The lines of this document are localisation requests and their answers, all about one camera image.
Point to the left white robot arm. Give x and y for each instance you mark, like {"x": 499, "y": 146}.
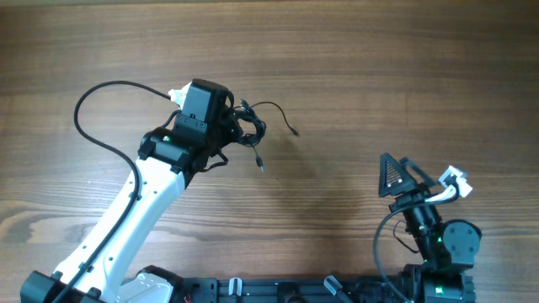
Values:
{"x": 167, "y": 161}

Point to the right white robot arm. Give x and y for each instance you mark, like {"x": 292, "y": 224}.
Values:
{"x": 447, "y": 248}

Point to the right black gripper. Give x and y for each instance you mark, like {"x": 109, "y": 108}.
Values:
{"x": 409, "y": 198}

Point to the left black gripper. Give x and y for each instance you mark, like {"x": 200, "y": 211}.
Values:
{"x": 231, "y": 126}

